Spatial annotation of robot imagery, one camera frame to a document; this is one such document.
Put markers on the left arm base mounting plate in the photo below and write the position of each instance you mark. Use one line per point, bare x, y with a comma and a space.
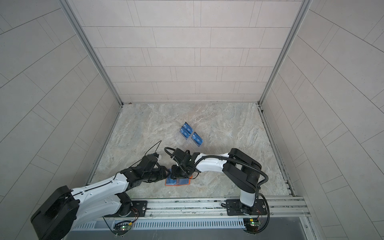
136, 207

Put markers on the left green circuit board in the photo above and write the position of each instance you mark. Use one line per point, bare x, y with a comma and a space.
123, 227

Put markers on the orange leather card holder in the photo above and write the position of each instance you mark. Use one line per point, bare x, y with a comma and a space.
182, 182

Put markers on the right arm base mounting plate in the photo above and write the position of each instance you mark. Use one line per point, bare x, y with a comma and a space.
235, 208

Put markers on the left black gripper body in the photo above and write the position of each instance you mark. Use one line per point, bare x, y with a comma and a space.
155, 175

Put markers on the right green circuit board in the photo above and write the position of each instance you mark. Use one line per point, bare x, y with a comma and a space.
251, 225

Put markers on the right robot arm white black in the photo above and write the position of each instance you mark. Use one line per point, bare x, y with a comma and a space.
245, 172

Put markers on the clear acrylic card display stand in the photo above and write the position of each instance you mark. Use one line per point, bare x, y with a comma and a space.
189, 143

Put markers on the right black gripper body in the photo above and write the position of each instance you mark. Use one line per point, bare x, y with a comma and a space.
180, 171

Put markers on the aluminium mounting rail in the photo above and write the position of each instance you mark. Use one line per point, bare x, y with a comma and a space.
196, 208

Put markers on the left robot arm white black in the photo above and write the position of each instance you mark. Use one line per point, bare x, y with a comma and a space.
65, 208

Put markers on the blue vip card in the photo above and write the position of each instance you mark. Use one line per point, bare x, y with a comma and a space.
184, 133
171, 182
197, 139
188, 128

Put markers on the green circuit board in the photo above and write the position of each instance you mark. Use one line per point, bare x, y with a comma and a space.
251, 225
123, 227

